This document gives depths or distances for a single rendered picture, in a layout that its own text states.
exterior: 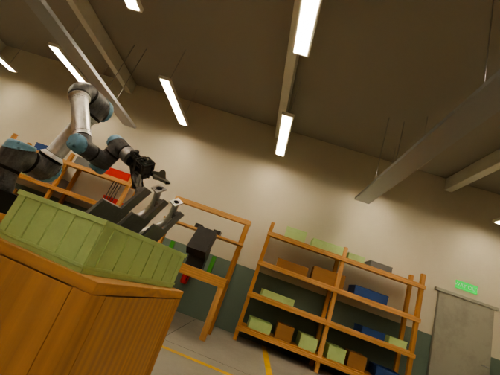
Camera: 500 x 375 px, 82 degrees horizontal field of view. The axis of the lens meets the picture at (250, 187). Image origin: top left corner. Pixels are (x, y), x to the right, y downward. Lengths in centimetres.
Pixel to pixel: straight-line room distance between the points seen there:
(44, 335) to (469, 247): 745
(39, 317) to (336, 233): 596
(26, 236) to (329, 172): 628
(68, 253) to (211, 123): 647
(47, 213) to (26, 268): 19
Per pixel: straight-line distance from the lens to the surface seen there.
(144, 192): 117
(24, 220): 125
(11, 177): 168
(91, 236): 104
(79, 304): 100
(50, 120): 888
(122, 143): 147
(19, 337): 111
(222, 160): 685
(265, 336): 563
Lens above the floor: 93
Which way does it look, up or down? 18 degrees up
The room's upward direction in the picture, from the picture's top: 21 degrees clockwise
